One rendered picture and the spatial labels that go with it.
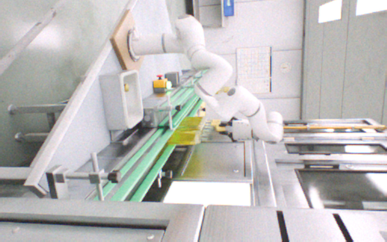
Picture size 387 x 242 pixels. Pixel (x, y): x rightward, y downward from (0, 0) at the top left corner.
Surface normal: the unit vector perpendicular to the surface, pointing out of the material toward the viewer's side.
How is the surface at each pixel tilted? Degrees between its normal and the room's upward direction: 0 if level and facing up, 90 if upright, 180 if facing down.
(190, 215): 90
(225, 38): 90
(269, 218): 90
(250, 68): 90
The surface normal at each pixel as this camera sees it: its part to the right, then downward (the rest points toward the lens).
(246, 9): -0.17, 0.26
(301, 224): -0.07, -0.96
